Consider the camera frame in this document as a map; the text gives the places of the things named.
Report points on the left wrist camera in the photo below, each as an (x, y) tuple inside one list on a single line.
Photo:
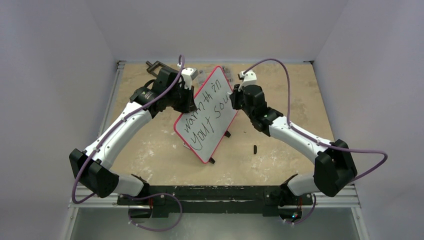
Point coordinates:
[(188, 74)]

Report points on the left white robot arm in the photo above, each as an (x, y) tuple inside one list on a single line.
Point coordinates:
[(91, 166)]

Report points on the aluminium frame rail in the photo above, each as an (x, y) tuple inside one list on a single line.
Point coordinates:
[(96, 195)]

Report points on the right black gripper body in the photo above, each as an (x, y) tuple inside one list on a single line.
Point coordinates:
[(236, 99)]

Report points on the red framed whiteboard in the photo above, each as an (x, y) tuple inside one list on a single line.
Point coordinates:
[(202, 130)]

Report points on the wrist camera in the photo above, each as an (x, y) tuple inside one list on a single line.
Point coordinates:
[(188, 74), (247, 78)]

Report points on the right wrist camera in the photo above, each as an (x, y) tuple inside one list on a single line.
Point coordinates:
[(247, 78)]

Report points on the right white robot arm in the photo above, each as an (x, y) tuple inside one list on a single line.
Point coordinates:
[(334, 167)]

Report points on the black metal clamp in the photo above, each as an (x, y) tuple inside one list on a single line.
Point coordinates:
[(151, 67)]

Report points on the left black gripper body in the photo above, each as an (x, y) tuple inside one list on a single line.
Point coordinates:
[(176, 98)]

